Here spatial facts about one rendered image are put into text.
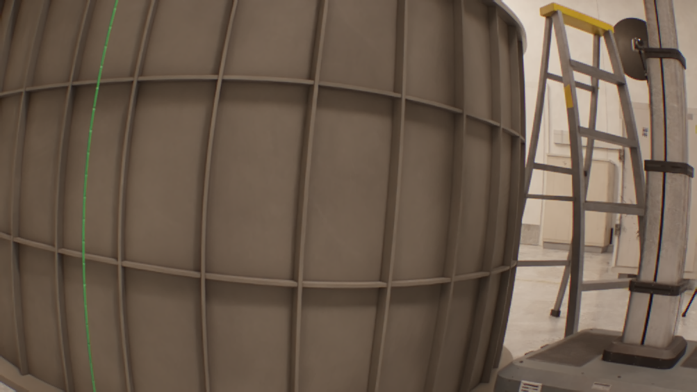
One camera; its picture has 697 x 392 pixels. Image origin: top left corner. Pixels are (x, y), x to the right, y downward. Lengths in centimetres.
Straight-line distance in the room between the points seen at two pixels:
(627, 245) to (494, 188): 324
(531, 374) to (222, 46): 91
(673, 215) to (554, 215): 735
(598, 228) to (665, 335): 713
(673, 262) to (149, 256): 111
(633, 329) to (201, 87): 105
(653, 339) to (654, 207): 29
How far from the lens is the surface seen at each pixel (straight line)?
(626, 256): 480
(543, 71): 279
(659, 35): 135
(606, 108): 905
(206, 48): 127
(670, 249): 125
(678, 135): 128
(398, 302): 141
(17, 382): 151
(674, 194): 125
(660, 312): 126
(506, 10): 176
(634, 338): 129
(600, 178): 836
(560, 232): 852
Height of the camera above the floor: 58
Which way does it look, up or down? 1 degrees down
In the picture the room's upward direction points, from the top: 4 degrees clockwise
